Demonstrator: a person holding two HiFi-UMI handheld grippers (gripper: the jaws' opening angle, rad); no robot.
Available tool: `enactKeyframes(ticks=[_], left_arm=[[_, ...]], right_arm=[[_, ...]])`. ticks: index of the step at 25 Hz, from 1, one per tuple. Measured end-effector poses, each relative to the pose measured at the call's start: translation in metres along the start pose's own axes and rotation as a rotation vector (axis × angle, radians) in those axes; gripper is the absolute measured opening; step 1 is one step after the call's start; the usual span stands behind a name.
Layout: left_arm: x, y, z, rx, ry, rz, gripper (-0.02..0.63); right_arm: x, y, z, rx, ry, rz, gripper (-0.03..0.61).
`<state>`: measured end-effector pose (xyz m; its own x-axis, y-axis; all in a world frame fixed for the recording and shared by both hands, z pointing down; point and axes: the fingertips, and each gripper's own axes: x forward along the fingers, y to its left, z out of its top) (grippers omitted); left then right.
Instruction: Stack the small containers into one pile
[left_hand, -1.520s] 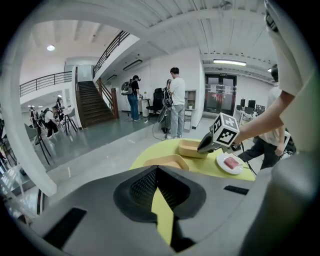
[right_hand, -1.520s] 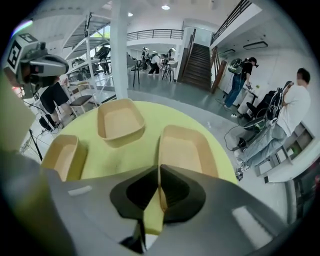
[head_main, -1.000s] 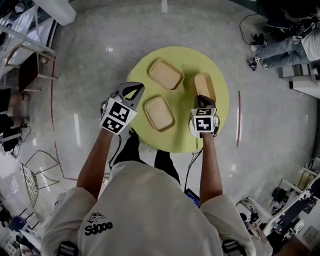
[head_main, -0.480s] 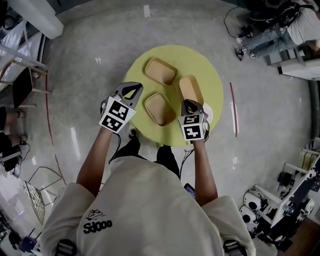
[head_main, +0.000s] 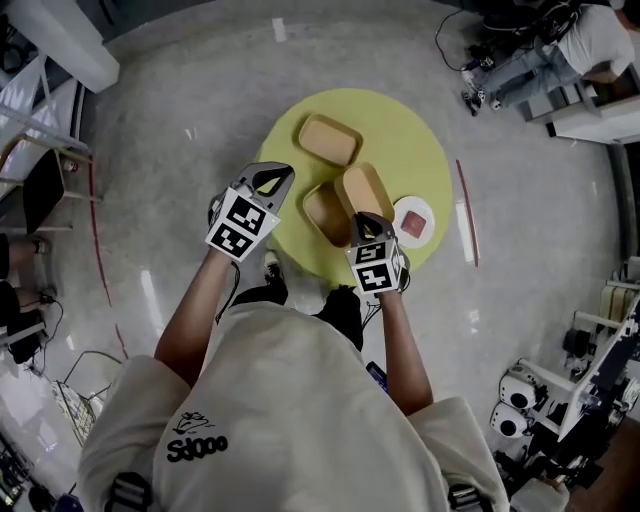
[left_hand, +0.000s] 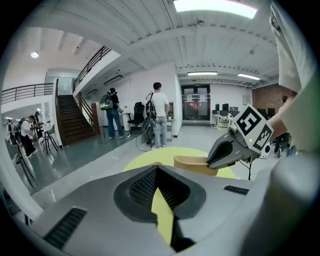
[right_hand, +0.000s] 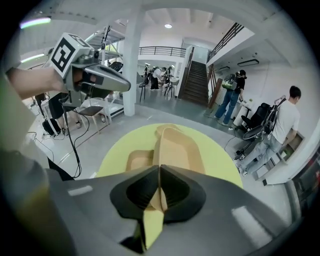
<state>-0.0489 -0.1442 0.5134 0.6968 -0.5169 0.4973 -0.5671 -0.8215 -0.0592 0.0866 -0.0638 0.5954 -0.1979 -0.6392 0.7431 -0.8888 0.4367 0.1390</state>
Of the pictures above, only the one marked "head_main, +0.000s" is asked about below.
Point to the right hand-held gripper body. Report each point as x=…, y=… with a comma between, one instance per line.
x=372, y=280

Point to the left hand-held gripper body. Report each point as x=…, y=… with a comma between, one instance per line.
x=240, y=225

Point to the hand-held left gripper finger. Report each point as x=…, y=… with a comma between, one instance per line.
x=282, y=196
x=260, y=168

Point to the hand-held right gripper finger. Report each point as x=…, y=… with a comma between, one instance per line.
x=357, y=231
x=386, y=231

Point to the tan tray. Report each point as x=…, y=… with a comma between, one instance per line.
x=365, y=192
x=325, y=215
x=330, y=140

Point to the person's left forearm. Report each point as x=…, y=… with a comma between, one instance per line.
x=195, y=320

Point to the person's right forearm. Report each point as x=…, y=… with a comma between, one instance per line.
x=405, y=355

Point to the brown square block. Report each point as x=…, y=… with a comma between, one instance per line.
x=415, y=223

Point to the white round plate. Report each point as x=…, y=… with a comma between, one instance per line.
x=400, y=235

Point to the person's black shorts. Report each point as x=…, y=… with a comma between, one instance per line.
x=345, y=315

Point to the person's white black shoe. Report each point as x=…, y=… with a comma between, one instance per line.
x=271, y=262

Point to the round table with green cloth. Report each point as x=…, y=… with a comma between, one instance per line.
x=400, y=150

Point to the red floor tape strip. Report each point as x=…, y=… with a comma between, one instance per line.
x=467, y=215
x=97, y=250

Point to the dark blue pouch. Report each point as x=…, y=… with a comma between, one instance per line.
x=377, y=377

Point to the person's cream printed shirt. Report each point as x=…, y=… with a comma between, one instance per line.
x=290, y=415

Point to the small red white can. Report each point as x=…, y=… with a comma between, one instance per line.
x=71, y=166

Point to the wooden chair with black seat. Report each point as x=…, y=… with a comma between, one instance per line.
x=42, y=190

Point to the white metal shelf rack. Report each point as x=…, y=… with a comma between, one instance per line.
x=50, y=137

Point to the white pillar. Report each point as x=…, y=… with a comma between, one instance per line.
x=60, y=40

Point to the white open cabinet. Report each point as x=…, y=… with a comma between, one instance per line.
x=600, y=117

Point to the black bag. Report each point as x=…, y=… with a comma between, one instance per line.
x=25, y=340

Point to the white equipment stand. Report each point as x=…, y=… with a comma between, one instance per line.
x=595, y=380

